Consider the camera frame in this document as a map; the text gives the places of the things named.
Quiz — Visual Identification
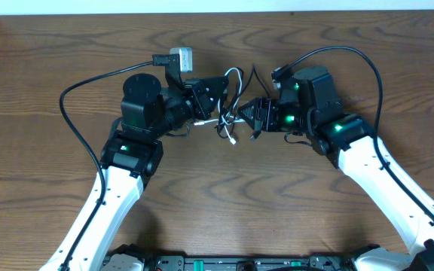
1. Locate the black usb cable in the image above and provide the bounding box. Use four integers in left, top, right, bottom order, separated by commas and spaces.
215, 63, 273, 143

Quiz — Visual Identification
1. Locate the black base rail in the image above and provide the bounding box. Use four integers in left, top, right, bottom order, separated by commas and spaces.
100, 244, 358, 271

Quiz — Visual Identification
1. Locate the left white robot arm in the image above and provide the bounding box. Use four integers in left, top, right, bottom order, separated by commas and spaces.
42, 73, 229, 270

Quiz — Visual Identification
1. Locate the white usb cable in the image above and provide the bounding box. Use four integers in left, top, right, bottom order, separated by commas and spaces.
193, 66, 248, 146

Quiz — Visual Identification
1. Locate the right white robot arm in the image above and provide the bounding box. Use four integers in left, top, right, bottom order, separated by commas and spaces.
237, 66, 434, 270

